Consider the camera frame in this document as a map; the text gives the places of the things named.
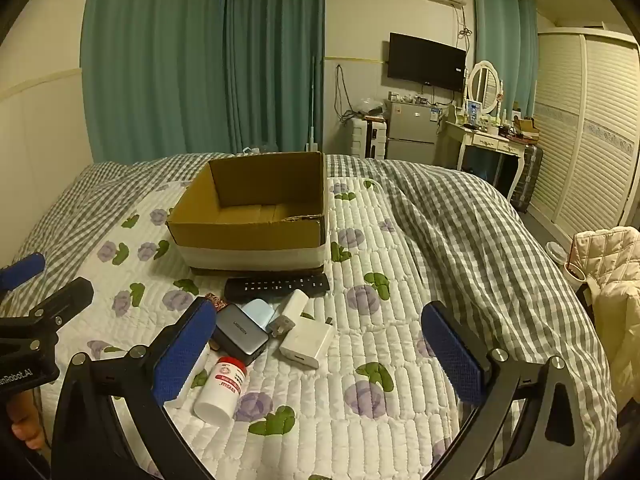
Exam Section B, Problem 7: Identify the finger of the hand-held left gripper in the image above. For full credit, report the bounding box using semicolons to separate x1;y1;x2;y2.
0;252;47;292
27;276;96;333

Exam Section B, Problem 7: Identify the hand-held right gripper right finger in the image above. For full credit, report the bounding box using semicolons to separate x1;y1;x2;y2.
421;301;587;480

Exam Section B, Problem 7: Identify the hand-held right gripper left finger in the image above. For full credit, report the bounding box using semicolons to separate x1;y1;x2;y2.
50;296;218;480

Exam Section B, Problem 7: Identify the white red-capped pill bottle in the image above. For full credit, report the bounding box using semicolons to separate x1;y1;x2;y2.
194;356;247;423

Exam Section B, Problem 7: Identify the grey charging hub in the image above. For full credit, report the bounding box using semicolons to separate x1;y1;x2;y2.
214;303;269;365

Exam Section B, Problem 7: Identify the light blue charger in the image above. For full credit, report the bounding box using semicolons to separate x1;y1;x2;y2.
241;298;276;329

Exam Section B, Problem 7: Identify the black remote control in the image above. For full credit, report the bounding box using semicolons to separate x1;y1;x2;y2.
224;274;331;302

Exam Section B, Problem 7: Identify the small white plug charger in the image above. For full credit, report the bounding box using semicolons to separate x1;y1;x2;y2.
266;289;309;337

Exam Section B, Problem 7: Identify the large white charger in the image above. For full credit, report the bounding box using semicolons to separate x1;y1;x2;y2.
279;316;335;370

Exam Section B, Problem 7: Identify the cardboard box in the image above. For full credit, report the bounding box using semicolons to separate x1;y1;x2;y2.
166;151;328;273

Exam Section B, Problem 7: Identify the person's left hand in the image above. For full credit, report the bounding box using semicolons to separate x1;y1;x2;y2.
7;392;50;452

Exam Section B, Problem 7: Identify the white floral quilted mat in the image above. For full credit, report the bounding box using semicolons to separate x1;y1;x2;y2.
37;179;501;480

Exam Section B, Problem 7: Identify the grey checkered blanket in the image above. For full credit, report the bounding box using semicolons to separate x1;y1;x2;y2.
10;152;621;480

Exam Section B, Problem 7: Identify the cream quilted jacket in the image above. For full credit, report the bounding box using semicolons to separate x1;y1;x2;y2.
565;226;640;417

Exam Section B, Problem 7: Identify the dark suitcase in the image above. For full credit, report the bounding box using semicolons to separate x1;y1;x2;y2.
510;142;544;214

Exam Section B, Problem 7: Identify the white dressing table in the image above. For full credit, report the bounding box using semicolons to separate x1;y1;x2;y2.
442;119;532;202

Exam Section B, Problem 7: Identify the silver small fridge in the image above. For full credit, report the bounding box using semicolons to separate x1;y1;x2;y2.
385;100;442;164

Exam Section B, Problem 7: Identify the brown box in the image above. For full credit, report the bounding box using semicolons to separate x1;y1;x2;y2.
515;117;542;142

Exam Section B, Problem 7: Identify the plastic bag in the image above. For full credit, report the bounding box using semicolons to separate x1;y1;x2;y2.
352;98;386;119

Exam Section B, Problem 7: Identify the cream louvered wardrobe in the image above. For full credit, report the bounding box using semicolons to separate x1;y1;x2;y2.
527;22;640;242

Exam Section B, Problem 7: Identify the wide green curtain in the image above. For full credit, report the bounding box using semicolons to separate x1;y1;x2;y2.
80;0;327;166

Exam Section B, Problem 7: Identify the white oval mirror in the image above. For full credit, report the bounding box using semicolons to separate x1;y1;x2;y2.
467;60;504;112

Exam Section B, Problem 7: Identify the narrow green curtain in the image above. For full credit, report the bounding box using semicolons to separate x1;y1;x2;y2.
472;0;539;117

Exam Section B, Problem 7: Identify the hanging black cable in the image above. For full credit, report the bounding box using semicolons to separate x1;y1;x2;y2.
334;62;353;124

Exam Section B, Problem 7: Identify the black wall television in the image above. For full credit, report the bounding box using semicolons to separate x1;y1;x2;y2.
387;32;468;94

